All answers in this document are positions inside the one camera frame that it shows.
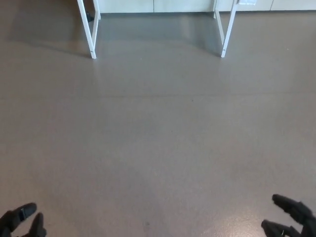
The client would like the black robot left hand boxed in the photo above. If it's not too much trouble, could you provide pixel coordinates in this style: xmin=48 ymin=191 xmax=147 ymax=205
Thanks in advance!
xmin=0 ymin=202 xmax=47 ymax=237

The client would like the white metal table leg frame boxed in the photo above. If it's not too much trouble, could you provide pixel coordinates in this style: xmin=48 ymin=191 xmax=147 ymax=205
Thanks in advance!
xmin=213 ymin=0 xmax=239 ymax=58
xmin=77 ymin=0 xmax=101 ymax=59

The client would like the white cabinet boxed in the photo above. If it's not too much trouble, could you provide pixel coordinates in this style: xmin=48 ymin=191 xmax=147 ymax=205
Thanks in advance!
xmin=95 ymin=0 xmax=316 ymax=13

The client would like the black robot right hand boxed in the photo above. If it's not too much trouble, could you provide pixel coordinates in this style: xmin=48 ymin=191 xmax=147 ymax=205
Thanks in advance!
xmin=261 ymin=194 xmax=316 ymax=237

